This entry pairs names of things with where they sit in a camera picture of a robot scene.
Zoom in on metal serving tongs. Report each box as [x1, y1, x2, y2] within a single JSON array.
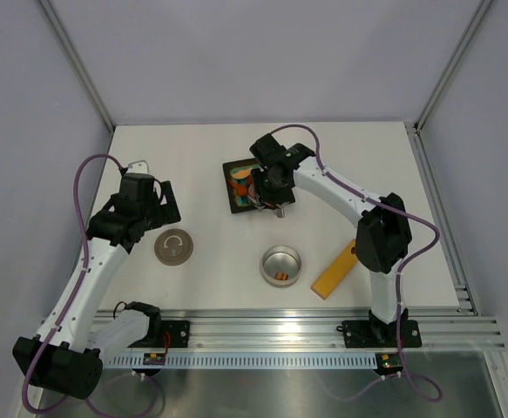
[[248, 193, 285, 219]]

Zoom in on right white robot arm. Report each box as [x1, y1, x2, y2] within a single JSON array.
[[249, 134, 412, 347]]

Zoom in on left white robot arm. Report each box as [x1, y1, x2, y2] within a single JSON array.
[[12, 172, 181, 400]]

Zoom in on round metal lunch tin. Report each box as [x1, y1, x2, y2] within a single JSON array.
[[260, 246, 302, 288]]

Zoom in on red crab claw food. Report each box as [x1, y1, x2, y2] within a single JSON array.
[[229, 179, 249, 197]]

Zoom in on orange flat food slice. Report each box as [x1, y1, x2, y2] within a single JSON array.
[[231, 167, 253, 180]]

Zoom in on round grey tin lid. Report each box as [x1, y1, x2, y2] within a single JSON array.
[[153, 228, 193, 266]]

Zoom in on black square plate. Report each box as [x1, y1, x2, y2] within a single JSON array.
[[222, 157, 297, 215]]

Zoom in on yellow wooden block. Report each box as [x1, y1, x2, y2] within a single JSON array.
[[310, 239, 358, 300]]

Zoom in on left aluminium frame post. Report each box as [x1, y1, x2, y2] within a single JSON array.
[[36, 0, 116, 138]]

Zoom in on aluminium frame post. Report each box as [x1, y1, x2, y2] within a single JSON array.
[[36, 0, 116, 138], [413, 0, 497, 134]]

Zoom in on slotted white cable duct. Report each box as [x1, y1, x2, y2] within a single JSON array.
[[106, 352, 377, 370]]

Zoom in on right aluminium frame post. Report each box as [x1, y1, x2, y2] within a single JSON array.
[[413, 0, 497, 134]]

